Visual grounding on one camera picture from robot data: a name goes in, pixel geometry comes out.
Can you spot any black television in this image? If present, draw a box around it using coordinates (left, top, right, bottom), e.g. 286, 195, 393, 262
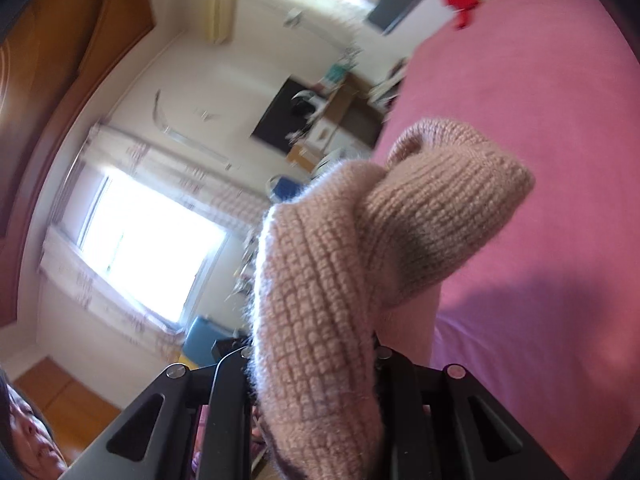
252, 78, 326, 155

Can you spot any white patterned curtain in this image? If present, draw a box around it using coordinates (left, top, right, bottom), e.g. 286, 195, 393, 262
40, 124, 270, 360

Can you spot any wooden desk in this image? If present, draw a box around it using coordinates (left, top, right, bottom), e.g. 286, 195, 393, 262
286, 73, 384, 174

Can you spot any person head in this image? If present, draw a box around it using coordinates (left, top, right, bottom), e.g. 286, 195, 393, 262
1, 370, 68, 480

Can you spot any blue chair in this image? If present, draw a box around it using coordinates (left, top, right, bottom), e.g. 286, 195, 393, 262
266, 174, 305, 204

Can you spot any wooden wardrobe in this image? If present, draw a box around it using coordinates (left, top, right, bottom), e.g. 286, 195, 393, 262
1, 0, 154, 325

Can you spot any pink bed cover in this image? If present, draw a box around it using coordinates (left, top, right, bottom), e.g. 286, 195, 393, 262
375, 0, 639, 479

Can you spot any pink knitted sweater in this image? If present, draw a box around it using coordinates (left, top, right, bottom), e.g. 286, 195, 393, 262
252, 119, 535, 479

